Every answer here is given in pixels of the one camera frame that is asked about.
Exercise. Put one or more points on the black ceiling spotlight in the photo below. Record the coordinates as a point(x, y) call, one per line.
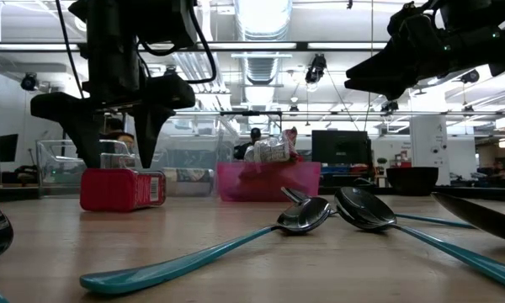
point(389, 106)
point(28, 82)
point(470, 76)
point(171, 70)

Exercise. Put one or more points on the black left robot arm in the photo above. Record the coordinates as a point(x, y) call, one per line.
point(168, 21)

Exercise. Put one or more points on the silver ventilation duct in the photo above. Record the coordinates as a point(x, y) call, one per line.
point(263, 25)

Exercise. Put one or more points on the small black monitor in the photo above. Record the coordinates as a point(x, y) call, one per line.
point(7, 147)

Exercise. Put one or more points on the clear plastic bin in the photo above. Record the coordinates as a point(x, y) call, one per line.
point(185, 139)

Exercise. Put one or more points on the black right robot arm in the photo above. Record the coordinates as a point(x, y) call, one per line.
point(480, 38)

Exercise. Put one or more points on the red rectangular tin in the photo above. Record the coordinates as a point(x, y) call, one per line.
point(113, 191)

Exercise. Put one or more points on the person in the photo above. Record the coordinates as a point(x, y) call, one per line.
point(118, 126)
point(497, 170)
point(242, 151)

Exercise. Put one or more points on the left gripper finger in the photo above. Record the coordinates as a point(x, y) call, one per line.
point(84, 122)
point(151, 122)

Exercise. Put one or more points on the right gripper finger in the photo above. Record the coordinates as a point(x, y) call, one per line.
point(389, 87)
point(383, 65)

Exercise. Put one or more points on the white pillar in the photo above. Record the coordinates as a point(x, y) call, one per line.
point(429, 143)

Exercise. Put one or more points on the pink plastic bin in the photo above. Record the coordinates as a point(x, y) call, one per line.
point(307, 181)

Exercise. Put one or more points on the clear plastic tray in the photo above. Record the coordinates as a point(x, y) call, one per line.
point(54, 160)

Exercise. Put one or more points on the blue ramen noodle packet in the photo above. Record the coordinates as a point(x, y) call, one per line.
point(271, 151)

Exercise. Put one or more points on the black hanging camera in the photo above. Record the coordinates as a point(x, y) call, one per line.
point(316, 67)

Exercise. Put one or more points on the large black monitor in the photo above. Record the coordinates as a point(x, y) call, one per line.
point(341, 147)

